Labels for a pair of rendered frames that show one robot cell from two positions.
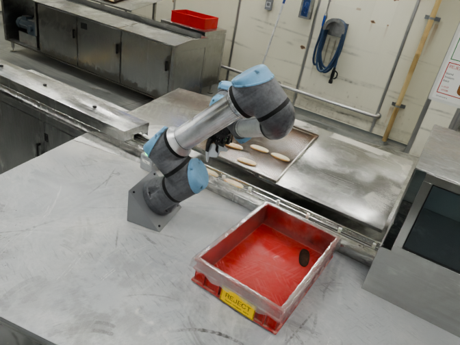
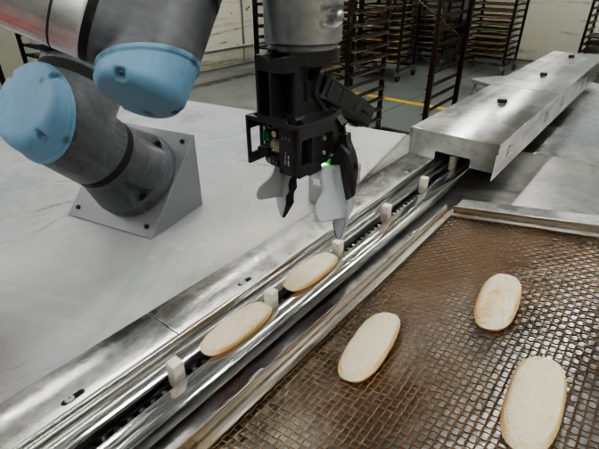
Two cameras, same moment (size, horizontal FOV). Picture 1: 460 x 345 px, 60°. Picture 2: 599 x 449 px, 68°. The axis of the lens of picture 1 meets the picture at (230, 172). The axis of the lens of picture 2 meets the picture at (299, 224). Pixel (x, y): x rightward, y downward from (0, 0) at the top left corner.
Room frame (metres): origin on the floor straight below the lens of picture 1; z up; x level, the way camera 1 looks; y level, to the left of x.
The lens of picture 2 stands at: (1.70, -0.37, 1.20)
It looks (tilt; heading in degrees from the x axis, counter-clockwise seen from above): 30 degrees down; 102
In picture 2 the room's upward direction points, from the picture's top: straight up
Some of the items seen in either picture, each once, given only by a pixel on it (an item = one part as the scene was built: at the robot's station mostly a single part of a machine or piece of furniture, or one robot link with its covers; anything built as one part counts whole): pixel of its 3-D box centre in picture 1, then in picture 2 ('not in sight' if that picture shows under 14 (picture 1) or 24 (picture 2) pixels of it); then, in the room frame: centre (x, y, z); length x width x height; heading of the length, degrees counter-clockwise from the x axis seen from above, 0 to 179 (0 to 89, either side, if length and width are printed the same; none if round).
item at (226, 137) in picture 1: (221, 131); (299, 110); (1.61, 0.07, 1.07); 0.09 x 0.08 x 0.12; 64
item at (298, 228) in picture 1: (270, 257); not in sight; (1.07, -0.19, 0.87); 0.49 x 0.34 x 0.10; 151
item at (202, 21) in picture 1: (194, 19); not in sight; (5.37, 0.82, 0.93); 0.51 x 0.36 x 0.13; 68
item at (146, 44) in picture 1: (113, 35); not in sight; (5.45, 1.89, 0.51); 3.00 x 1.26 x 1.03; 64
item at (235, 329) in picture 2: (233, 183); (237, 325); (1.56, -0.03, 0.86); 0.10 x 0.04 x 0.01; 64
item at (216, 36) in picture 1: (189, 57); not in sight; (5.37, 0.82, 0.44); 0.70 x 0.55 x 0.87; 64
